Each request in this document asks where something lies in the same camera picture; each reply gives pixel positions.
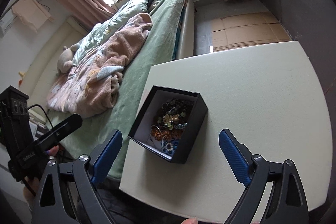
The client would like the black green bead bracelet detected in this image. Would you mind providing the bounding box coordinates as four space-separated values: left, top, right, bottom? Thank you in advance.
157 98 197 125

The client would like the gold butterfly brooch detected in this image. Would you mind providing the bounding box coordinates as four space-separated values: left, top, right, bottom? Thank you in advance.
163 114 183 124

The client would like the black jewelry box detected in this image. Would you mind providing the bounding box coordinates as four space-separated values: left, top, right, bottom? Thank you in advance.
128 85 208 164

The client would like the left hand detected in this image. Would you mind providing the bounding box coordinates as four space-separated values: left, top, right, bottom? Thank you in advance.
23 145 59 209

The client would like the right hand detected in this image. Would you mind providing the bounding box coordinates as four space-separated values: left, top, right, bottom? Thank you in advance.
182 218 198 224

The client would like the green bed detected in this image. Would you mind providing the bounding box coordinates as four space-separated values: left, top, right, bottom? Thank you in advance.
61 0 189 181

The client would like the pink plush blanket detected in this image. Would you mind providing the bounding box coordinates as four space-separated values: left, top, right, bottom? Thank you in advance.
46 12 153 118

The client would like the beige plush toy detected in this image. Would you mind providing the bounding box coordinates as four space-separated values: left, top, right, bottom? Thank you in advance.
57 43 80 74

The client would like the red blue knot charm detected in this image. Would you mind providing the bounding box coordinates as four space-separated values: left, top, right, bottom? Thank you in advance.
161 139 179 156

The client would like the floral green pillow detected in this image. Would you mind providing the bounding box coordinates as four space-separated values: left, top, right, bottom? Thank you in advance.
72 0 160 66

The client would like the black cable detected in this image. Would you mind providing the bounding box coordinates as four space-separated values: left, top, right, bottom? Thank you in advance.
22 104 53 195

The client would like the beige cloth on wall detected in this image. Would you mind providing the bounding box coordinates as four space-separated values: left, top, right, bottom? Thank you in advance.
11 0 55 33

